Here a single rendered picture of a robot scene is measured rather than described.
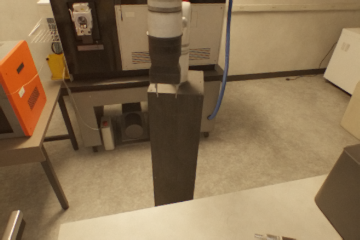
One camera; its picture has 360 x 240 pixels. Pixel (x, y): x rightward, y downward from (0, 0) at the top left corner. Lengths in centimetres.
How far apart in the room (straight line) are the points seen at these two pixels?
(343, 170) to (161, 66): 60
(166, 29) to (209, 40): 147
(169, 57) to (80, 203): 166
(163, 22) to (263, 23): 305
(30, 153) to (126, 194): 81
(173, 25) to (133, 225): 59
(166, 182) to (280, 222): 71
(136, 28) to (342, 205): 156
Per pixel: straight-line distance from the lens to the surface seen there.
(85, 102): 199
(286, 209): 91
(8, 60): 147
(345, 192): 85
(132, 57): 189
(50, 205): 212
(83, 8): 173
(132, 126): 228
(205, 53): 199
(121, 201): 197
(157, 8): 51
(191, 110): 103
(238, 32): 337
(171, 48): 52
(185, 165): 126
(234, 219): 83
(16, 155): 156
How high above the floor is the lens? 159
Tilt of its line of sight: 36 degrees down
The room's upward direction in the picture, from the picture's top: 2 degrees clockwise
